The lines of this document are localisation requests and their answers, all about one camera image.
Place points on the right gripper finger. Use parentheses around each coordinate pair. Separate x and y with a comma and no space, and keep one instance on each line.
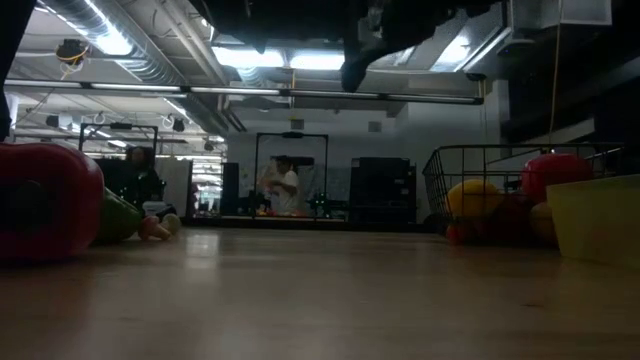
(355,72)

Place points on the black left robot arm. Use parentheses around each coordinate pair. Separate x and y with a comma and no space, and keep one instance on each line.
(10,50)

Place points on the dark red toy fruit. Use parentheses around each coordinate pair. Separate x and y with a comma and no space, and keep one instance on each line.
(507,220)

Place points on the white partition panel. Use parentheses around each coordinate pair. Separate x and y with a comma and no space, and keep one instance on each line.
(175,185)

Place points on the yellow toy lemon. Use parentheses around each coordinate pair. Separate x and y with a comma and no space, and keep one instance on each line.
(472,197)

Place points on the large orange-red toy tomato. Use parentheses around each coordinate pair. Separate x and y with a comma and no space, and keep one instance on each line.
(555,172)

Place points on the yellow-orange toy fruit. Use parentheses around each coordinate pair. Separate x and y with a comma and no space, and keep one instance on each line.
(542,222)

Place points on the long ceiling light rail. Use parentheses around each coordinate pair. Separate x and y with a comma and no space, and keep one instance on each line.
(350,95)

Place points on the tan toy mushroom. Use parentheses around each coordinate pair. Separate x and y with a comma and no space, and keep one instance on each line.
(152,229)

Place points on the person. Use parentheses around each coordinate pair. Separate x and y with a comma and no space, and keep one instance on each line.
(142,185)
(287,192)

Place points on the black T-shaped stand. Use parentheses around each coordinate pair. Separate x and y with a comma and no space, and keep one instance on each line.
(306,160)

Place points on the ribbed ventilation duct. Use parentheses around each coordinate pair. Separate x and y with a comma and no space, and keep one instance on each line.
(150,65)

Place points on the green toy pepper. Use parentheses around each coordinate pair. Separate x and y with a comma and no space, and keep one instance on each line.
(117,220)

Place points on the black upright speaker box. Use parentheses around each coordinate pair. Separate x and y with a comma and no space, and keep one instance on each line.
(229,190)

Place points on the black cabinet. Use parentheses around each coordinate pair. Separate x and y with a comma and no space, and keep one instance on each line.
(382,190)

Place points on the yellow-green plastic tray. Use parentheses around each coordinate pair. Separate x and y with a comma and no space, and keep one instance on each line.
(595,220)

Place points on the black ceiling dome camera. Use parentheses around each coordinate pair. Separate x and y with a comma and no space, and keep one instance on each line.
(476,76)

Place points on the bright ceiling light panel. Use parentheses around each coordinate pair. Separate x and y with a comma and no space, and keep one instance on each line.
(317,61)
(247,57)

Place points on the large red bell pepper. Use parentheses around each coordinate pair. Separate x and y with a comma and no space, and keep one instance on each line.
(55,200)

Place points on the square wall vent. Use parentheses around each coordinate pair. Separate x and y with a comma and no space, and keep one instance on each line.
(375,126)
(297,125)

